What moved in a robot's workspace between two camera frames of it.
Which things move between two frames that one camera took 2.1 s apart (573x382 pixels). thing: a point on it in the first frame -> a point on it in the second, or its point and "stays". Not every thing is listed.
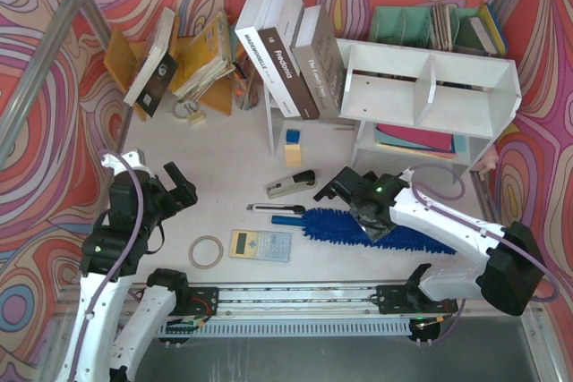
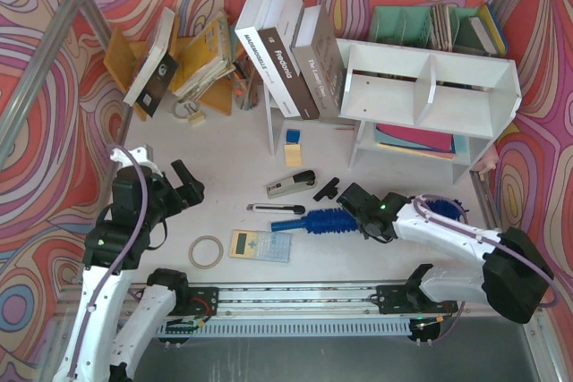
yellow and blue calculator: x=260 y=245 stays
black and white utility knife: x=279 y=208 stays
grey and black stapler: x=290 y=184 stays
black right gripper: x=345 y=185 -> x=351 y=197
